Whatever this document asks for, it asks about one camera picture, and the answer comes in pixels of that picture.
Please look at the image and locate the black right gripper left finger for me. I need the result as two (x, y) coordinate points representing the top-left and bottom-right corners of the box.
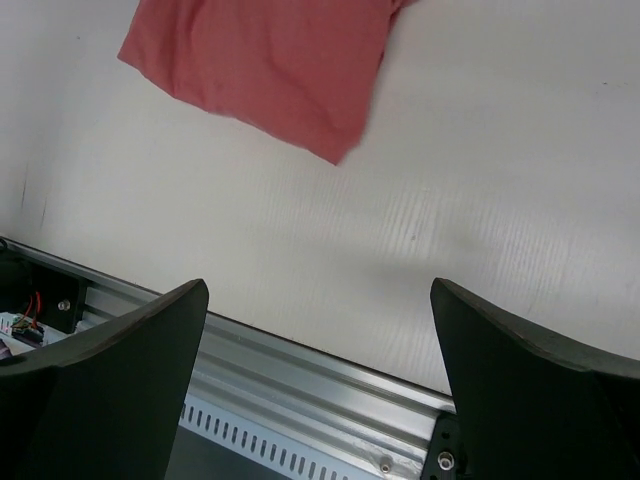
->
(1, 279), (209, 479)

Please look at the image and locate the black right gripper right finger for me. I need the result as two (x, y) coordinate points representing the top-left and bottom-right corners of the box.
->
(430, 278), (639, 479)

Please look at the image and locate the pink t shirt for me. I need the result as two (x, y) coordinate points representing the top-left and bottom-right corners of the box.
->
(118, 1), (403, 164)

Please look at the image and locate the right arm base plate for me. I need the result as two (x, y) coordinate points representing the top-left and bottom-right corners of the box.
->
(420, 412), (468, 480)

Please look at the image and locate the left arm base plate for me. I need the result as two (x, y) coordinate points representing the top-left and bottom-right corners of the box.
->
(1, 248), (87, 334)

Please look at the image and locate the white slotted cable duct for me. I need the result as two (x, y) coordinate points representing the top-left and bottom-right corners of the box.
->
(168, 394), (372, 479)

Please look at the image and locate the aluminium front rail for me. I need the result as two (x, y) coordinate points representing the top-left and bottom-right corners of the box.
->
(0, 237), (459, 480)

